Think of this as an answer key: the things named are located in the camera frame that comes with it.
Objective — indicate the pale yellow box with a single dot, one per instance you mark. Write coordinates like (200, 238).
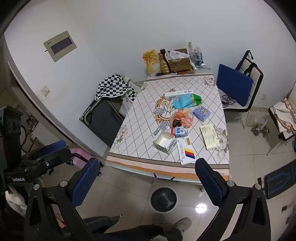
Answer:
(210, 136)

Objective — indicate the long white pink box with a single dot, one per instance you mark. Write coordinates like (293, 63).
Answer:
(178, 94)

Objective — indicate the chrome dumbbell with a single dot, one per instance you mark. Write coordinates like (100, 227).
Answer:
(260, 131)

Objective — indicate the silver pill blister pack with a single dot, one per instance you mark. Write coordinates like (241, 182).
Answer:
(161, 128)

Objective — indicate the purple tissue pack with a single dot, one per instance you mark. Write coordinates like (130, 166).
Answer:
(201, 113)

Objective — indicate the green and blue packet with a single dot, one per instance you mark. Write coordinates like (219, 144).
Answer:
(185, 102)

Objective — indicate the folded black chair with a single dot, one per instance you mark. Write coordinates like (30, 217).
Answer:
(105, 120)

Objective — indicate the table with patterned tablecloth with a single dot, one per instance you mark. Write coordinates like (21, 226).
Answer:
(143, 111)

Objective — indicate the white chair with black frame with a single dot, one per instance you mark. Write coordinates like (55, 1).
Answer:
(255, 76)

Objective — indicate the orange plastic bag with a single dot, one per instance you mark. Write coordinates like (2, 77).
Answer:
(183, 117)

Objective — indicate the beige cloth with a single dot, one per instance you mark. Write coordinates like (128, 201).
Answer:
(285, 113)

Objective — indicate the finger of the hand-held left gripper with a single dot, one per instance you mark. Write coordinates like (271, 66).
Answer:
(55, 145)
(50, 157)

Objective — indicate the grey slipper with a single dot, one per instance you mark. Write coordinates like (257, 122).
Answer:
(183, 224)

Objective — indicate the beige wall panel box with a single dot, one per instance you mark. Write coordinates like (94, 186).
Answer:
(60, 45)

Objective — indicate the crumpled white plastic bag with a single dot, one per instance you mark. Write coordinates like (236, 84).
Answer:
(16, 201)

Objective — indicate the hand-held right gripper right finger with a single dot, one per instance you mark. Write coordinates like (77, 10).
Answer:
(209, 179)

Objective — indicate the white cardboard box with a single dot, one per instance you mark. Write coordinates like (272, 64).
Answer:
(164, 142)

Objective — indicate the pink plastic object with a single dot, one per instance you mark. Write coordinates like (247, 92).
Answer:
(79, 157)

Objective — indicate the brown cardboard box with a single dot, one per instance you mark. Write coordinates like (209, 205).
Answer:
(180, 64)

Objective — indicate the black white checkered cloth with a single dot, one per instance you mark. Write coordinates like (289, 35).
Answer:
(113, 87)

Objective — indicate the white wall socket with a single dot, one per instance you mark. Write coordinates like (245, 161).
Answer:
(45, 90)

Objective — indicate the plastic water bottle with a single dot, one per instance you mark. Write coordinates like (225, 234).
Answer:
(198, 58)

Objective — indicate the chair with beige cloth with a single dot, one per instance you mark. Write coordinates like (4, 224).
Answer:
(275, 120)

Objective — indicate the round trash bin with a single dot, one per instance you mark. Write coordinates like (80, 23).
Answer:
(163, 199)

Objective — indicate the gold bottle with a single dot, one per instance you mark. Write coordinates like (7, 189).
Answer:
(163, 63)

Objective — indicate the yellow snack bag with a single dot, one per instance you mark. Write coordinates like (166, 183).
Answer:
(150, 62)

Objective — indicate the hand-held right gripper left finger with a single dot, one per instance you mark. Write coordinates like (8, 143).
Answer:
(85, 179)

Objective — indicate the blue cushion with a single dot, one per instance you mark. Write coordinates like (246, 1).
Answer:
(234, 84)

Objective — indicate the small blue white carton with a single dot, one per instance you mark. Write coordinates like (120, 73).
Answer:
(180, 131)

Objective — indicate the white box with colour stripes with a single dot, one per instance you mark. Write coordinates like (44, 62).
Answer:
(186, 150)

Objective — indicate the clear glass bottle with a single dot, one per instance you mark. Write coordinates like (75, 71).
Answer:
(190, 51)

